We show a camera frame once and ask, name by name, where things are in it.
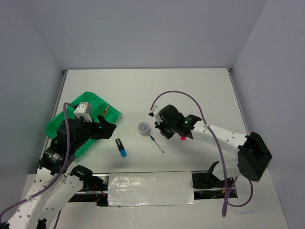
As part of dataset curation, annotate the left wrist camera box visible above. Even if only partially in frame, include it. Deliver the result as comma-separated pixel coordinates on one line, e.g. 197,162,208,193
73,102,92,123

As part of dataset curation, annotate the clear plastic bottle cap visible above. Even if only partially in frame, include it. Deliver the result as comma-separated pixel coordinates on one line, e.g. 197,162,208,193
138,122,150,135

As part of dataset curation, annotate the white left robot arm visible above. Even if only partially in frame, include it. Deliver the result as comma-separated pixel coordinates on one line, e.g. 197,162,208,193
0,115,116,229

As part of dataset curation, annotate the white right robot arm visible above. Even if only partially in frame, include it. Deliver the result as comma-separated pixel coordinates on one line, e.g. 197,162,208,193
149,105,272,187

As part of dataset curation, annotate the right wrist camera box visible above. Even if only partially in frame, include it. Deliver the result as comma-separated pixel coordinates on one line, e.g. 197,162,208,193
149,105,162,121

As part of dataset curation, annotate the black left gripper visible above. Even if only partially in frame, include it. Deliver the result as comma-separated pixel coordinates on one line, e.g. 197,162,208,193
72,114,117,150

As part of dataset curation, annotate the blue gel pen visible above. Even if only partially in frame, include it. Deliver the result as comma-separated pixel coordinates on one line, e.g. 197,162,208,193
148,134,164,153

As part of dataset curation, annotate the green divided plastic tray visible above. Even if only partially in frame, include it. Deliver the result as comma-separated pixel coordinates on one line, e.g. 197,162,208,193
45,91,122,159

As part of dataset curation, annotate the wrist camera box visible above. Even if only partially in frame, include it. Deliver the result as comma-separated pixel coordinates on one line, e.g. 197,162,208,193
149,105,162,121
73,102,92,123

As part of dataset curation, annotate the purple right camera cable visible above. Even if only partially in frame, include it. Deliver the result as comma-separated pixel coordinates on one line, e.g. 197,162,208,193
150,90,254,218

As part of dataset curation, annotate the blue cap black highlighter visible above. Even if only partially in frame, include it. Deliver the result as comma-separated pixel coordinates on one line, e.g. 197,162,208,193
115,138,127,157

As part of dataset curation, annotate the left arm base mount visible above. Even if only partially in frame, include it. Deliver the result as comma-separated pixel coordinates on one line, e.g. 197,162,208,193
61,165,109,207

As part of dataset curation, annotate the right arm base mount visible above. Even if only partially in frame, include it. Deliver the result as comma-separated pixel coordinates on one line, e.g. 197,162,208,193
190,161,225,200

